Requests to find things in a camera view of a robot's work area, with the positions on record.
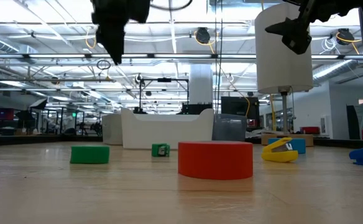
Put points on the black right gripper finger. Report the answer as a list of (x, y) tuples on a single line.
[(298, 43), (288, 26)]

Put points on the blue tape roll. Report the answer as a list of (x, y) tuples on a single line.
[(299, 145)]

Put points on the green rectangular block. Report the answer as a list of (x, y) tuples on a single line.
[(89, 154)]

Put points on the small green stapler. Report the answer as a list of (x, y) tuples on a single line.
[(156, 150)]

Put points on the yellow stapler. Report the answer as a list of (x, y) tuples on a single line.
[(278, 157)]

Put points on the red tape roll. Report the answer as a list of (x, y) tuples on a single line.
[(215, 160)]

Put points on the white shade table lamp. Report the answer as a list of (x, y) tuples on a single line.
[(284, 46)]

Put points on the light grey plastic bin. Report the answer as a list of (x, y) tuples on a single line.
[(111, 129)]

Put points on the black background monitor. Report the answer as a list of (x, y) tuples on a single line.
[(239, 107)]

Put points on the red box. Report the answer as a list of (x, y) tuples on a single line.
[(309, 130)]

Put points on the white building column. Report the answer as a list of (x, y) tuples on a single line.
[(201, 84)]

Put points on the white plastic bin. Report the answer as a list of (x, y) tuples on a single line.
[(169, 130)]

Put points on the black background machine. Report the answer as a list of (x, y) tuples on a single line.
[(197, 108)]

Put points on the dark translucent plastic bin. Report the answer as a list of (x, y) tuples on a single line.
[(229, 127)]

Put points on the black background gantry frame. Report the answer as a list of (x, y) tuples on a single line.
[(164, 80)]

